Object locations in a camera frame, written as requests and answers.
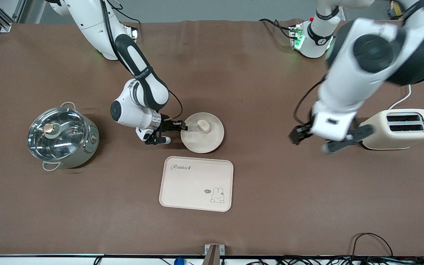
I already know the round cream plate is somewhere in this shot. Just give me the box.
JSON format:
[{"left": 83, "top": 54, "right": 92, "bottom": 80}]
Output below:
[{"left": 181, "top": 112, "right": 225, "bottom": 154}]

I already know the cream tray with rabbit print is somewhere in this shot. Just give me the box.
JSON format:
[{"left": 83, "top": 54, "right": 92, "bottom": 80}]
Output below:
[{"left": 159, "top": 156, "right": 234, "bottom": 212}]

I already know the brown table cover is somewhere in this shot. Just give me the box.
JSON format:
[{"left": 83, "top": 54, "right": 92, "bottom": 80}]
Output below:
[{"left": 0, "top": 18, "right": 424, "bottom": 257}]

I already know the cream two-slot toaster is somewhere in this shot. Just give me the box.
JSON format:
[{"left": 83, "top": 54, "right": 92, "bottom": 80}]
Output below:
[{"left": 358, "top": 109, "right": 424, "bottom": 151}]

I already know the glass pot lid with knob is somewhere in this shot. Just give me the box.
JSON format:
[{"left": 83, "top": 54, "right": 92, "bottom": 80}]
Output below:
[{"left": 27, "top": 107, "right": 88, "bottom": 162}]

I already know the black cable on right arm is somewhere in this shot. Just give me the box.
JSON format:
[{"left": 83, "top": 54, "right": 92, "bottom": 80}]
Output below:
[{"left": 100, "top": 0, "right": 184, "bottom": 124}]

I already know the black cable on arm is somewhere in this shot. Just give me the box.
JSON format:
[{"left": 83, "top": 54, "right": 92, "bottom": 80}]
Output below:
[
  {"left": 294, "top": 78, "right": 325, "bottom": 126},
  {"left": 100, "top": 0, "right": 184, "bottom": 124}
]

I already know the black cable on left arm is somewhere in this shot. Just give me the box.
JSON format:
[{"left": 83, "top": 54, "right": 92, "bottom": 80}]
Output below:
[{"left": 294, "top": 78, "right": 325, "bottom": 126}]

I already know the steel pot with grey handles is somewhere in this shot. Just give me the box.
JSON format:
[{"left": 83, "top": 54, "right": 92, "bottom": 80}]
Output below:
[{"left": 27, "top": 102, "right": 100, "bottom": 172}]

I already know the white toaster cable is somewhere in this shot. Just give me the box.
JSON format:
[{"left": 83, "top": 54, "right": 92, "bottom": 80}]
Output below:
[{"left": 388, "top": 84, "right": 412, "bottom": 110}]

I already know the black cable at arm base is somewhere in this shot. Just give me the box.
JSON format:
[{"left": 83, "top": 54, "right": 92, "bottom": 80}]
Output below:
[{"left": 259, "top": 18, "right": 294, "bottom": 39}]

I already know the black looped cable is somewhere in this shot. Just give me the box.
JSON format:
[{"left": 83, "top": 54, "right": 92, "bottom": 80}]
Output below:
[{"left": 351, "top": 233, "right": 393, "bottom": 258}]

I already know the metal bracket on table edge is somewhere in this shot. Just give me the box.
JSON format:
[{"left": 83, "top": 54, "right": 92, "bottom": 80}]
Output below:
[{"left": 204, "top": 244, "right": 225, "bottom": 265}]

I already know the black cable bundle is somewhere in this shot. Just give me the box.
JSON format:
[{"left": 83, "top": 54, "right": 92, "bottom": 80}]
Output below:
[{"left": 234, "top": 256, "right": 424, "bottom": 265}]

